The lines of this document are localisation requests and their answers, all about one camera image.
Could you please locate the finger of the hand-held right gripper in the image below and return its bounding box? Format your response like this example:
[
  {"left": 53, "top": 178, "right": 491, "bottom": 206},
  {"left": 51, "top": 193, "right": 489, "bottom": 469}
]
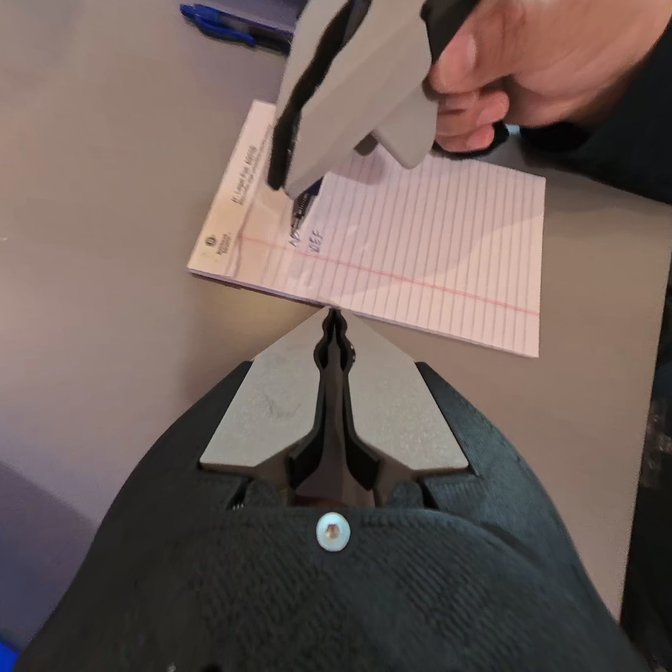
[
  {"left": 282, "top": 0, "right": 440, "bottom": 200},
  {"left": 267, "top": 0, "right": 351, "bottom": 192}
]

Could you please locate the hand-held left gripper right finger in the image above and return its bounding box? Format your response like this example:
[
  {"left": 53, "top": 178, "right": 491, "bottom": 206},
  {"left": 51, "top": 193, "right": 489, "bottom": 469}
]
[{"left": 335, "top": 309, "right": 470, "bottom": 491}]

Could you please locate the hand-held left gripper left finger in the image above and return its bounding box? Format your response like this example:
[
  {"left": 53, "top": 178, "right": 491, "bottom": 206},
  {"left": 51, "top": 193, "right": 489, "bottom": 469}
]
[{"left": 198, "top": 308, "right": 337, "bottom": 489}]

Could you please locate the blue clear-barrel gel pen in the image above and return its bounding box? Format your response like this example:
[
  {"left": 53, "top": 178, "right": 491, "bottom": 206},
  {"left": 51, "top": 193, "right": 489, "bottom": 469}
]
[{"left": 288, "top": 176, "right": 324, "bottom": 238}]

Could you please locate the white lined legal pad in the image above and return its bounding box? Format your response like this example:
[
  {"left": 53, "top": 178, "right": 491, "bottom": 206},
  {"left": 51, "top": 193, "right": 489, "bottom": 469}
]
[{"left": 186, "top": 100, "right": 548, "bottom": 359}]

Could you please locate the person's right hand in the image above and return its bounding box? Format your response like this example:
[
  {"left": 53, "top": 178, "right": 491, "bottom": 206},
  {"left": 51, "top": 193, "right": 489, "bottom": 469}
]
[{"left": 428, "top": 0, "right": 672, "bottom": 154}]

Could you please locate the dark blue retractable pen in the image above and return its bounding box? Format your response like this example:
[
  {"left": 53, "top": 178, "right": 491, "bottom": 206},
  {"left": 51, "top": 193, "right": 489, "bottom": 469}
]
[{"left": 180, "top": 3, "right": 293, "bottom": 54}]

